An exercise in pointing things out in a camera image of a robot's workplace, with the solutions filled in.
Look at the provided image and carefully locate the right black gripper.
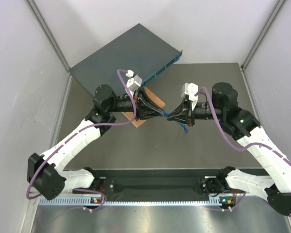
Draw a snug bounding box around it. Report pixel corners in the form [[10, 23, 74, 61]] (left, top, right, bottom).
[[167, 98, 225, 127]]

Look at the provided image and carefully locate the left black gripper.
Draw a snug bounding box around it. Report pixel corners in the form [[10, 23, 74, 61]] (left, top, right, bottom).
[[108, 87, 164, 121]]

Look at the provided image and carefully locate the blue ethernet cable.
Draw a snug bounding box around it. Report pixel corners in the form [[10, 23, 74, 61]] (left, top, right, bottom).
[[161, 109, 189, 133]]

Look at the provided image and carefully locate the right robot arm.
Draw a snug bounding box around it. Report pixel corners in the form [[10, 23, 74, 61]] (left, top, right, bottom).
[[168, 82, 291, 217]]

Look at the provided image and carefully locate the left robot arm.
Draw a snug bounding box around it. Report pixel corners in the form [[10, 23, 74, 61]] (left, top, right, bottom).
[[27, 84, 164, 200]]

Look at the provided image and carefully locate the wooden board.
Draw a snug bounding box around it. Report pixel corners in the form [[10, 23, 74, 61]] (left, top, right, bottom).
[[122, 87, 165, 128]]

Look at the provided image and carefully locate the grey table mat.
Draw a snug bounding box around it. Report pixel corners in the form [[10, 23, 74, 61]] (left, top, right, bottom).
[[66, 63, 259, 169]]

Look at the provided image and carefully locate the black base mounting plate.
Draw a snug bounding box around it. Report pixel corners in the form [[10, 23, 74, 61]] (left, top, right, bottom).
[[45, 168, 277, 202]]

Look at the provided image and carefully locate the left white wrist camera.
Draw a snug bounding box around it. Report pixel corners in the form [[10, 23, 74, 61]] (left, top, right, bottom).
[[126, 70, 142, 93]]

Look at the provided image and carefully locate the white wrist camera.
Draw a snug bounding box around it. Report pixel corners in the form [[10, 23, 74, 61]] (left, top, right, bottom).
[[126, 70, 142, 93], [181, 83, 199, 110]]

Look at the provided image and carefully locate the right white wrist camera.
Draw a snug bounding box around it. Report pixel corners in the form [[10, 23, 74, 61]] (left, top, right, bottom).
[[181, 83, 199, 110]]

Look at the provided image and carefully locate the blue-grey network switch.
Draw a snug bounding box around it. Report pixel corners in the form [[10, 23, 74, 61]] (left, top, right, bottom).
[[69, 24, 182, 96]]

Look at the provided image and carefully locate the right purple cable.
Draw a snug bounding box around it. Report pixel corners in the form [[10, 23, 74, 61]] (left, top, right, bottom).
[[195, 87, 291, 220]]

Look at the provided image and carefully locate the purple cable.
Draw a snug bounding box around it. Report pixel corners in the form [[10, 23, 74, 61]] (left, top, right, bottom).
[[195, 87, 291, 220], [26, 69, 137, 212]]

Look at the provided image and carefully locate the perforated cable duct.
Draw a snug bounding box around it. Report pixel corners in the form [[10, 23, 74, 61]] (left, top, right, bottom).
[[38, 195, 224, 207]]

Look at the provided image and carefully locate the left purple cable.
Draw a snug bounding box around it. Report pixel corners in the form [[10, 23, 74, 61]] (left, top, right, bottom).
[[26, 69, 137, 212]]

